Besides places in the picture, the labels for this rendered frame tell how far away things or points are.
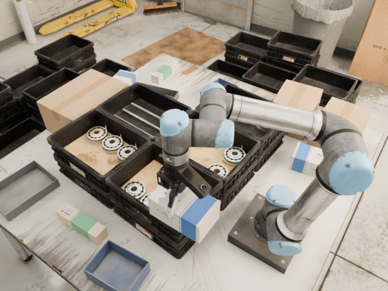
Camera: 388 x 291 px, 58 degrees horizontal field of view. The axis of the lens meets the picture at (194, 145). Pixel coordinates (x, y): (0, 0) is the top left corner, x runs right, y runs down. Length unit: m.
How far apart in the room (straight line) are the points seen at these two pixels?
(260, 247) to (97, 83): 1.25
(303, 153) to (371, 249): 0.98
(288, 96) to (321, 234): 0.81
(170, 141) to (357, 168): 0.49
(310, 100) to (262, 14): 2.66
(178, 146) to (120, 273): 0.73
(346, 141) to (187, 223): 0.51
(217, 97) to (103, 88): 1.16
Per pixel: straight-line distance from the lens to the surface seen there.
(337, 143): 1.05
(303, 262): 1.57
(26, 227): 1.75
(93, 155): 1.76
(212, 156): 1.69
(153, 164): 1.66
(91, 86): 2.09
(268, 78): 3.09
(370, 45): 4.05
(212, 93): 1.00
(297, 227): 1.25
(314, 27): 3.74
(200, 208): 1.11
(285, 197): 1.38
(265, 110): 1.03
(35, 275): 2.45
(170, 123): 0.88
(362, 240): 2.61
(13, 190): 1.91
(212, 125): 0.91
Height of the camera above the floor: 2.03
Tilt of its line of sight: 44 degrees down
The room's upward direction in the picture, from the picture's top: straight up
